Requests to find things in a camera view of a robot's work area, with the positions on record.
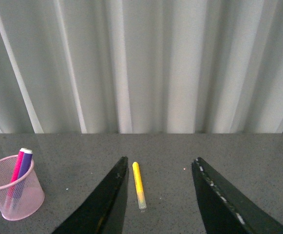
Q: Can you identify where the yellow highlighter pen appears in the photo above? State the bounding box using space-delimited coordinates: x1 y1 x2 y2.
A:
132 162 147 210

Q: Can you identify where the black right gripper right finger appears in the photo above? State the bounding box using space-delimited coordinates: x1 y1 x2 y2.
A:
191 157 283 234

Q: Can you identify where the white pleated curtain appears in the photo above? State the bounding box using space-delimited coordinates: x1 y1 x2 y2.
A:
0 0 283 134

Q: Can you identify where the pink mesh pen cup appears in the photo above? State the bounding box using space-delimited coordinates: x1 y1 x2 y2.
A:
0 155 45 221

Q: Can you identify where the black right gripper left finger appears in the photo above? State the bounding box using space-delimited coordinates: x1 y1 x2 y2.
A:
53 156 129 234

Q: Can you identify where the pink highlighter pen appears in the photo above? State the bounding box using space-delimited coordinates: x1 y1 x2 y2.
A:
5 148 27 210

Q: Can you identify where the purple highlighter pen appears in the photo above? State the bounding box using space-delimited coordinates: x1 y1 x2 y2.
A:
12 149 33 209

